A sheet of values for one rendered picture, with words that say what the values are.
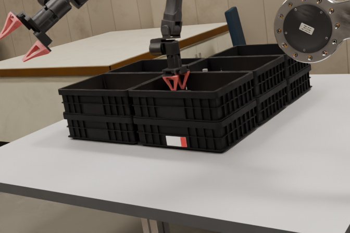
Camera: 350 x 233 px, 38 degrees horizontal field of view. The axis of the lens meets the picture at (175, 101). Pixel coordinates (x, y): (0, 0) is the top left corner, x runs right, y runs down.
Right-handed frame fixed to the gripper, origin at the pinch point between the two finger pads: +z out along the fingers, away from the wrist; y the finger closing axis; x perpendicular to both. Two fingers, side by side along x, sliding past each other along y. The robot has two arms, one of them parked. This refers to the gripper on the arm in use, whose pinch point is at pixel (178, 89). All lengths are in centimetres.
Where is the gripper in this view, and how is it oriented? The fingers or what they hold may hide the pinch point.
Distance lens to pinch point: 207.6
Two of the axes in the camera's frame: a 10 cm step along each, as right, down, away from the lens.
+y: -5.6, 2.7, -7.8
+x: 8.2, 0.2, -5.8
